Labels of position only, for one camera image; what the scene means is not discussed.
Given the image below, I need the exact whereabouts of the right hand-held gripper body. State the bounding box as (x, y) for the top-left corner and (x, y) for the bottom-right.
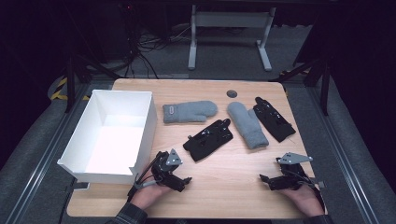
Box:
(268, 151), (314, 191)

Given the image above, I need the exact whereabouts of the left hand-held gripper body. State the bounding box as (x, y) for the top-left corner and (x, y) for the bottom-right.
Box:
(151, 148), (185, 191)

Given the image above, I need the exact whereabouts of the white storage box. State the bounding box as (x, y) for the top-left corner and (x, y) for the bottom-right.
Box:
(57, 89), (158, 186)

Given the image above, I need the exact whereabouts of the plain grey mitten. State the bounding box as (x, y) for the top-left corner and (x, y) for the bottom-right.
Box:
(226, 101), (270, 150)

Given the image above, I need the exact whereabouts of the grey mitten with label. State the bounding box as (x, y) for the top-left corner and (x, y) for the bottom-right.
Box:
(162, 100), (219, 124)

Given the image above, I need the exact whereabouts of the person's right hand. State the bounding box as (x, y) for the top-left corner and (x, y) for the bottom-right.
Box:
(279, 184), (325, 217)

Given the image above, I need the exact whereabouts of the person's left hand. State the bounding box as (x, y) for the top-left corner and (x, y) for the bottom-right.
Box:
(130, 169), (172, 210)

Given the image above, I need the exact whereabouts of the black glove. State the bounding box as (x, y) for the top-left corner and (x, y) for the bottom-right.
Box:
(252, 96), (297, 144)
(182, 118), (234, 162)

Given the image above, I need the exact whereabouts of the black metal stand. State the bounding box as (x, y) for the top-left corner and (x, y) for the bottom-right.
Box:
(63, 50), (121, 114)
(268, 54), (332, 117)

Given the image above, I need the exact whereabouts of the yellow black hazard tape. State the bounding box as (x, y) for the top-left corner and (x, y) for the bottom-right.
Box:
(49, 76), (92, 102)

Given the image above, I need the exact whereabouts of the right hand-held gripper cable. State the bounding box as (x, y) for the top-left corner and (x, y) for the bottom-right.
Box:
(292, 169), (327, 207)

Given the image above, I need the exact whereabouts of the grey metal bracket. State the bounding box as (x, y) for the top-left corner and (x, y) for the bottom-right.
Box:
(310, 176), (327, 189)

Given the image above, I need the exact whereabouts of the grey metal floor rail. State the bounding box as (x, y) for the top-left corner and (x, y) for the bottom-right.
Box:
(305, 83), (380, 224)
(5, 83), (92, 224)

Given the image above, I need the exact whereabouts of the bundle of floor cables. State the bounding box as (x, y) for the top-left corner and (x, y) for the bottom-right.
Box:
(120, 2), (195, 79)

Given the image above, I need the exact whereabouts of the white metal desk frame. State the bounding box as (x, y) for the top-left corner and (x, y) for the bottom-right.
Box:
(187, 4), (277, 72)

